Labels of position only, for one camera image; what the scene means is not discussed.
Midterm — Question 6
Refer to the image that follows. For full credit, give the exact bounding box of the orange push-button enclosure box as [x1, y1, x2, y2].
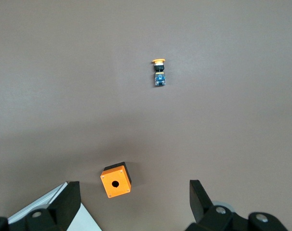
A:
[100, 161, 133, 199]

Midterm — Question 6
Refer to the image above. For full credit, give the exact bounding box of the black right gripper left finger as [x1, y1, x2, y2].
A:
[0, 180, 82, 231]

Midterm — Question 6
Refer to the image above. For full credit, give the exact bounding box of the white drawer cabinet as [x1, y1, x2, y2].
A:
[7, 182, 102, 231]

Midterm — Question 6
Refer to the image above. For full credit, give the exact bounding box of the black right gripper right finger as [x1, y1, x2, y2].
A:
[186, 179, 288, 231]

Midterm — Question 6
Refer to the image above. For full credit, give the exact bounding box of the yellow mushroom push button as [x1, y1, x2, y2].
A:
[151, 58, 167, 88]

